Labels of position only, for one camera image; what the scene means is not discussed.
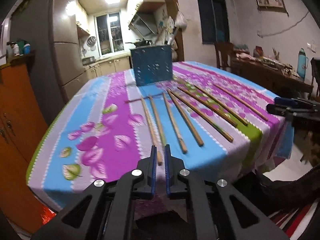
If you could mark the wooden chopstick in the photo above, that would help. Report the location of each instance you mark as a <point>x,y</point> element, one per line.
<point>175,127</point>
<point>151,130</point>
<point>158,122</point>
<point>221,114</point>
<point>241,119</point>
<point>243,102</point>
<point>186,119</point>
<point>203,116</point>

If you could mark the white plastic bag hanging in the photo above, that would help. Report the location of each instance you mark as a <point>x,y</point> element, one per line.
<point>180,21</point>

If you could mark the kitchen window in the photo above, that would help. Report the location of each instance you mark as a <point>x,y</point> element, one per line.
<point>109,33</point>

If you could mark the blue perforated utensil holder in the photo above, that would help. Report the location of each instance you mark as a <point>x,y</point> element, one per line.
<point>152,64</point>

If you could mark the pink cloth on table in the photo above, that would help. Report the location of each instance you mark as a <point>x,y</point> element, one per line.
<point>244,56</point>

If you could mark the dark window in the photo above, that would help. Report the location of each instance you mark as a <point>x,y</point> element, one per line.
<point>214,21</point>

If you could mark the kitchen counter cabinets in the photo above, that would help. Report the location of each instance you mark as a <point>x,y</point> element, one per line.
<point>108,66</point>

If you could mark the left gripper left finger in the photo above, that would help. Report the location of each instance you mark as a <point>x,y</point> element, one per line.
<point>104,210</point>

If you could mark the orange wooden cabinet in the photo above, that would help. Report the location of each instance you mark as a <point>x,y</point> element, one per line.
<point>22,128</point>

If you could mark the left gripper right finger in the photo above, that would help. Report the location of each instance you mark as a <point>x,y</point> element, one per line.
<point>216,210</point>

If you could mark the grey refrigerator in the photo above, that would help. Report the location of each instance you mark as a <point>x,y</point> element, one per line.
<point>49,26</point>

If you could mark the floral striped tablecloth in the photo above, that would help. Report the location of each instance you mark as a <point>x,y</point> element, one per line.
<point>102,132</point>

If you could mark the wooden dining chair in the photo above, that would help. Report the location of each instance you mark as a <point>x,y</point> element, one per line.
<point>224,51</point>

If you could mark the teal thermos bottle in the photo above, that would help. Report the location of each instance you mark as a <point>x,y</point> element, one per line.
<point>302,64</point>

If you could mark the steel range hood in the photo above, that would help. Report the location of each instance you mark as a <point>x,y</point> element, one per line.
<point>144,24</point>

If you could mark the black wok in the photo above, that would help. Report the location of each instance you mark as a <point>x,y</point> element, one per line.
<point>141,43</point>

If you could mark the dark wooden dining table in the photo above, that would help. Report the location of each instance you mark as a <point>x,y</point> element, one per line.
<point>271,79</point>

